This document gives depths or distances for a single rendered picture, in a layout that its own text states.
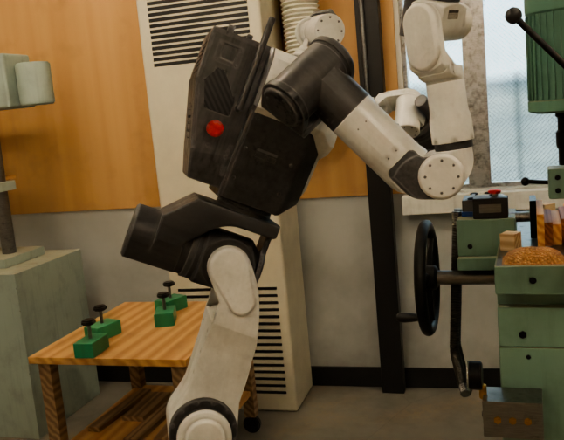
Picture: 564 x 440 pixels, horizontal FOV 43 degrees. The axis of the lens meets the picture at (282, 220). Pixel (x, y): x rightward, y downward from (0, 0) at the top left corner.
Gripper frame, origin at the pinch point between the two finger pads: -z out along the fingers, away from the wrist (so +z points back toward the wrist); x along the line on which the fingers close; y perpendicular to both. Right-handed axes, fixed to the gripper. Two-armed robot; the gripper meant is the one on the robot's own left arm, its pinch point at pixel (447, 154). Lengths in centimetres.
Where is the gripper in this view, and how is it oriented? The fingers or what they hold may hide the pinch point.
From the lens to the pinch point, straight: 209.8
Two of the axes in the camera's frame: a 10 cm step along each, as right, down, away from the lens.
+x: 5.3, 4.2, -7.3
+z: -6.0, -4.2, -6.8
